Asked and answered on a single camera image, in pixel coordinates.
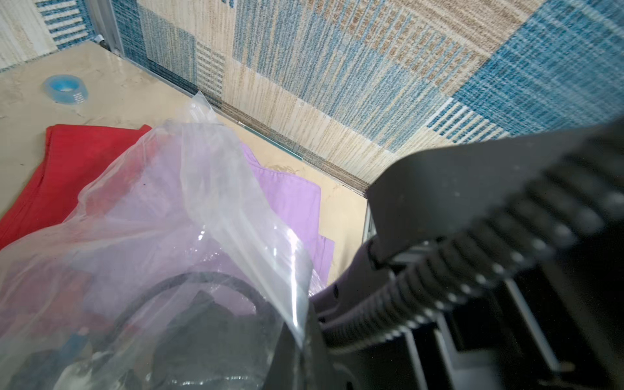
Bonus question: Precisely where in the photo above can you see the lilac garment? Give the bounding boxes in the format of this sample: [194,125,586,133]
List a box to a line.
[83,144,335,318]

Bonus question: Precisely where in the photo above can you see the blue tape roll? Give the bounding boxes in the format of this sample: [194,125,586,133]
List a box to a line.
[42,75,89,105]

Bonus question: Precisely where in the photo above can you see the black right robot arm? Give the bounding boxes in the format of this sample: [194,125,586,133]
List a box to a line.
[310,120,623,389]

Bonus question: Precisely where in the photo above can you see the clear plastic vacuum bag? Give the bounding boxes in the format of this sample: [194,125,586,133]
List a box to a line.
[1,94,313,389]

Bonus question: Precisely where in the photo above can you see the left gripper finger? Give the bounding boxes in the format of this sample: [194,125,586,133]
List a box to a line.
[263,302,341,389]

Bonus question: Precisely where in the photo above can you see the red trousers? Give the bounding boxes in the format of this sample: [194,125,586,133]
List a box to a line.
[1,124,150,248]

